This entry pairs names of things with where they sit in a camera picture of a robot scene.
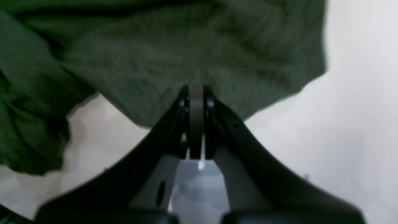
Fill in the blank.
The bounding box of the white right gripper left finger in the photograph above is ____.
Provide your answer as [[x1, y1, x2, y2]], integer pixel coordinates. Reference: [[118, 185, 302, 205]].
[[34, 86, 195, 224]]

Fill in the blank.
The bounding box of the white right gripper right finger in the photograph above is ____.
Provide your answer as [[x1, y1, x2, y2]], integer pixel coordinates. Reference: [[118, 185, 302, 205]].
[[203, 86, 365, 224]]

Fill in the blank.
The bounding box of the dark green t-shirt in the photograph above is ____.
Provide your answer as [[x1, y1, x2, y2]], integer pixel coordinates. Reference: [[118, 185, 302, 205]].
[[0, 0, 325, 175]]

